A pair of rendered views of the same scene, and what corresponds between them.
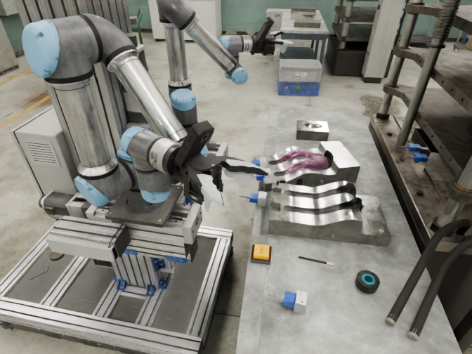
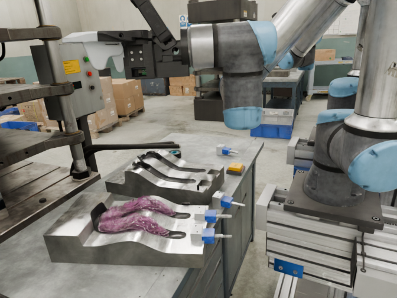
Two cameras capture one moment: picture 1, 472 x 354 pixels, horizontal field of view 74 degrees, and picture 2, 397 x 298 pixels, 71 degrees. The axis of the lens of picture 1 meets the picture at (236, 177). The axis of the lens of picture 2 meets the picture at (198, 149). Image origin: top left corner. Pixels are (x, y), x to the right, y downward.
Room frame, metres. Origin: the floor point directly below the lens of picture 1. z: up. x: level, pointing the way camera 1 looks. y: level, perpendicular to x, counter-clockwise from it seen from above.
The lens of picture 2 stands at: (2.13, 0.09, 1.45)
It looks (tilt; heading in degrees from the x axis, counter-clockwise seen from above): 21 degrees down; 197
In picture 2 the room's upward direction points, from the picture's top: 4 degrees counter-clockwise
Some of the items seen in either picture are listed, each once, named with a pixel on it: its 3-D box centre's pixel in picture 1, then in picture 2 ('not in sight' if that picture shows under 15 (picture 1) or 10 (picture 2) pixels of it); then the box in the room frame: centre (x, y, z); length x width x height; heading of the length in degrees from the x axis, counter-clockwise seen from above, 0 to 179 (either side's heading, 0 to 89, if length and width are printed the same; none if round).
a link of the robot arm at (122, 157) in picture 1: (136, 164); (344, 95); (0.90, 0.35, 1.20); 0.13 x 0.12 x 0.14; 143
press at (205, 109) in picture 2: not in sight; (227, 60); (-3.55, -0.89, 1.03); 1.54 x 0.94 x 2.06; 172
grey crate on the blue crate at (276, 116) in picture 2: not in sight; (272, 116); (-2.15, 0.02, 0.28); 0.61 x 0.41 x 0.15; 82
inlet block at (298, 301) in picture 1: (286, 298); (228, 151); (0.63, -0.18, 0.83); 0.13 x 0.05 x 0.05; 73
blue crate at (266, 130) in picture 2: not in sight; (272, 127); (-2.15, 0.02, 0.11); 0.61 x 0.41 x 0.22; 82
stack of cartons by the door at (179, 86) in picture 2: not in sight; (184, 80); (-5.41, -2.44, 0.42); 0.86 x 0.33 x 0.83; 82
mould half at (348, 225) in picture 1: (326, 208); (165, 174); (1.05, -0.41, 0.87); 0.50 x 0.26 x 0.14; 82
